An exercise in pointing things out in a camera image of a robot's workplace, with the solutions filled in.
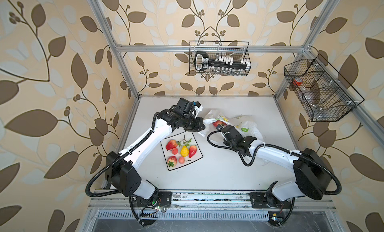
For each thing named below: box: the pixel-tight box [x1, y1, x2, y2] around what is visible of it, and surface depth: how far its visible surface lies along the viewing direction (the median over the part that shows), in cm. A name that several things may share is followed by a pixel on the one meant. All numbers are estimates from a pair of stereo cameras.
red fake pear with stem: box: [166, 139, 180, 150], surface depth 92 cm
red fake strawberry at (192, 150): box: [188, 145, 197, 158], surface depth 88 cm
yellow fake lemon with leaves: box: [177, 134, 192, 157], surface depth 91 cm
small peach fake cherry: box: [178, 156, 191, 164], surface depth 86 cm
